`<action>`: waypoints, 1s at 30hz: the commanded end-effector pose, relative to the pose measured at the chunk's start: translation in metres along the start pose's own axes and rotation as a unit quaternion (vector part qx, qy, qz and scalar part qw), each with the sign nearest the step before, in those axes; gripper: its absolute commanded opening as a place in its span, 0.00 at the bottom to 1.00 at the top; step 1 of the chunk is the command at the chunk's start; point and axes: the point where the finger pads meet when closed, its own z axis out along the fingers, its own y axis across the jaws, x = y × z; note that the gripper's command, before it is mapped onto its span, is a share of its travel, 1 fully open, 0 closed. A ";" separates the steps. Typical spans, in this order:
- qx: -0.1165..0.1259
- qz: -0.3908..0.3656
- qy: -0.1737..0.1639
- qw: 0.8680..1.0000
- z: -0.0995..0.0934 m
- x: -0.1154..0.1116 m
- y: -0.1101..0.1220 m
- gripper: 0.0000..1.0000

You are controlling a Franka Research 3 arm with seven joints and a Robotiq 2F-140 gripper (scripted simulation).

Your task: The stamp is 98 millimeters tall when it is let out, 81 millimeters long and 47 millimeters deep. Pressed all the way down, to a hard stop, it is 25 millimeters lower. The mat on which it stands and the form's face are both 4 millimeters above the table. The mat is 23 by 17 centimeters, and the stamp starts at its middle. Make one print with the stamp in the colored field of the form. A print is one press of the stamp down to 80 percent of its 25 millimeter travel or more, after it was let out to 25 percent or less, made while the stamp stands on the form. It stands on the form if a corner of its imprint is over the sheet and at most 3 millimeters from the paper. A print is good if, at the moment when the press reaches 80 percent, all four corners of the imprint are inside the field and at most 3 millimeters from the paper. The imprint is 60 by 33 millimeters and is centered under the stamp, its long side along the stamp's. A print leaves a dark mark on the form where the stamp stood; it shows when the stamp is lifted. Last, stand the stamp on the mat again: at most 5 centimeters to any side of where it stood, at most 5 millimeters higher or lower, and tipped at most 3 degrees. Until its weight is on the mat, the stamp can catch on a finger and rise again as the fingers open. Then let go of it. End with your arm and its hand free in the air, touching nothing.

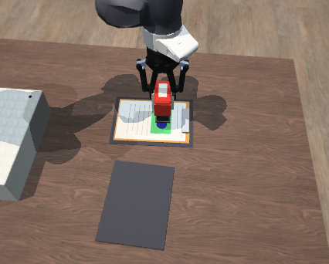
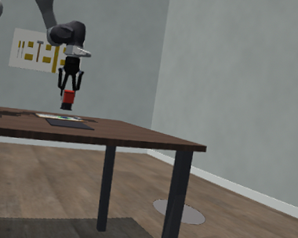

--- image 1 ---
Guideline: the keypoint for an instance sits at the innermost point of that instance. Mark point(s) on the dark blue ink mark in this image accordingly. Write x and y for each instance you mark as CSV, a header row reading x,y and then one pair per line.
x,y
161,125

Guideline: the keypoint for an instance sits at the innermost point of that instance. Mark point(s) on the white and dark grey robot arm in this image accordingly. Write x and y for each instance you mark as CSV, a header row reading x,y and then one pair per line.
x,y
161,21

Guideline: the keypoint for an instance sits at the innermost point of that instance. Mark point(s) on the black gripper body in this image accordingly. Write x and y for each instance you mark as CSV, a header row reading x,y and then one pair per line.
x,y
156,57

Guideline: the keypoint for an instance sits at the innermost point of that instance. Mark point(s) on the red self-inking stamp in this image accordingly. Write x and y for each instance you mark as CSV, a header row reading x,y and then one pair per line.
x,y
162,102

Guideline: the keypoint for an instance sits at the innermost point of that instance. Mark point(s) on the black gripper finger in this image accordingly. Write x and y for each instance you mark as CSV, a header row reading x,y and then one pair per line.
x,y
184,66
141,65

